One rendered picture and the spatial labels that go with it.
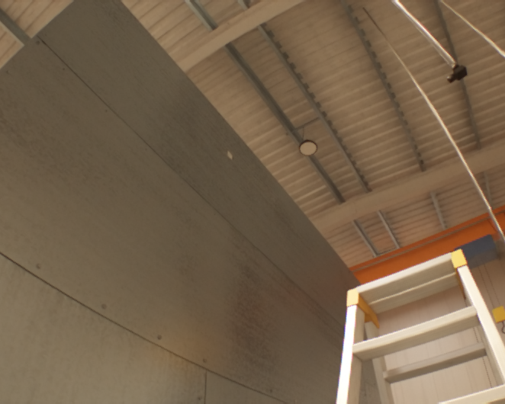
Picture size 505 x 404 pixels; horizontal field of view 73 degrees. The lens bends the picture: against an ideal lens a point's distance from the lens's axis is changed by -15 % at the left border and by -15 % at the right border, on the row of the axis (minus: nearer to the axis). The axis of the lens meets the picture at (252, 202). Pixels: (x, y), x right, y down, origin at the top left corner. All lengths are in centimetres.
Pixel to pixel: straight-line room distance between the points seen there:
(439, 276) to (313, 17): 606
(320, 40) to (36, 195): 656
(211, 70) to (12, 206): 669
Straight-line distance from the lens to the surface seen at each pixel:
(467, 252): 911
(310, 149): 726
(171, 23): 701
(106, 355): 84
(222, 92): 755
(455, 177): 887
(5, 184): 82
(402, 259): 951
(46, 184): 88
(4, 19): 787
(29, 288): 77
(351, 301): 112
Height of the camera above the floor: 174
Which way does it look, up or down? 44 degrees up
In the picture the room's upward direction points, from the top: straight up
